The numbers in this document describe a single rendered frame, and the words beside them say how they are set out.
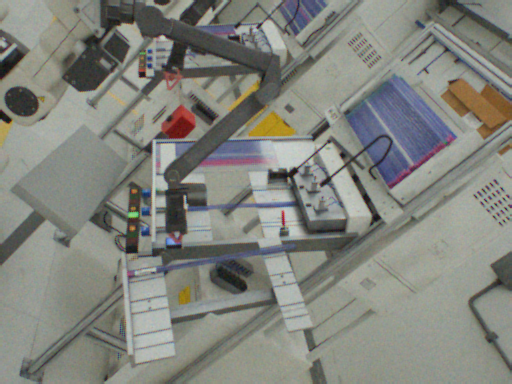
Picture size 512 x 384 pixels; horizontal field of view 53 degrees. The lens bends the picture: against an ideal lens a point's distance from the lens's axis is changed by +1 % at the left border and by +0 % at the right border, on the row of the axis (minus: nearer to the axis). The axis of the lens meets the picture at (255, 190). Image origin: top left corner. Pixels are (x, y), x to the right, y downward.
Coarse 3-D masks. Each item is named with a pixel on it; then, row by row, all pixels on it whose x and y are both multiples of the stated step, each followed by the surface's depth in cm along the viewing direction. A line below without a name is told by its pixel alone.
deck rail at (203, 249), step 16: (224, 240) 173; (240, 240) 173; (256, 240) 174; (288, 240) 175; (304, 240) 176; (320, 240) 177; (336, 240) 178; (352, 240) 180; (176, 256) 171; (192, 256) 172; (208, 256) 174
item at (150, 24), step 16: (144, 16) 140; (160, 16) 140; (144, 32) 141; (160, 32) 143; (176, 32) 144; (192, 32) 145; (208, 32) 146; (208, 48) 146; (224, 48) 147; (240, 48) 147; (240, 64) 149; (256, 64) 148; (272, 64) 148; (272, 80) 149
